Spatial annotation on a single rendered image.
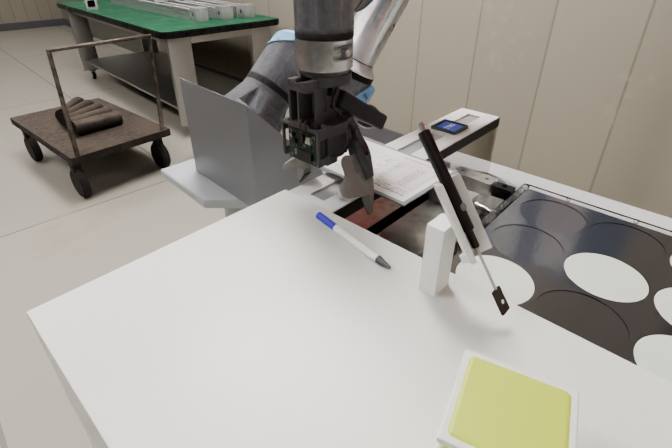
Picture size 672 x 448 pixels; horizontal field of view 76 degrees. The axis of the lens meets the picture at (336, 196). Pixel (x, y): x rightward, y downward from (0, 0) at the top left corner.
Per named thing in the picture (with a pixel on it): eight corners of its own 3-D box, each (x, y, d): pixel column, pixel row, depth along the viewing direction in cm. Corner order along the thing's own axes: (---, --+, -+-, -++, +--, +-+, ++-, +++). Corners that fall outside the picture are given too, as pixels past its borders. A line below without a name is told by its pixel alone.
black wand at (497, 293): (410, 127, 40) (420, 122, 39) (418, 123, 41) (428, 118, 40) (497, 316, 41) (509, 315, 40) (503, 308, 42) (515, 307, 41)
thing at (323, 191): (489, 172, 102) (500, 116, 95) (330, 288, 67) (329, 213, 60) (454, 161, 108) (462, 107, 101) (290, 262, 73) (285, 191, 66)
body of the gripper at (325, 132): (282, 157, 62) (276, 73, 55) (324, 140, 67) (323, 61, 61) (320, 174, 57) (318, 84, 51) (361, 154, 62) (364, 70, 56)
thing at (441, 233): (481, 297, 45) (507, 187, 38) (463, 317, 43) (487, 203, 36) (432, 272, 49) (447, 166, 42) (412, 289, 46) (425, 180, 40)
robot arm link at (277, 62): (253, 83, 105) (282, 38, 106) (300, 111, 104) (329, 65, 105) (243, 63, 93) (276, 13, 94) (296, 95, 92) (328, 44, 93)
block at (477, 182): (495, 191, 82) (498, 177, 81) (487, 197, 80) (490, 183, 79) (458, 178, 87) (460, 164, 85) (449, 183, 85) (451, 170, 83)
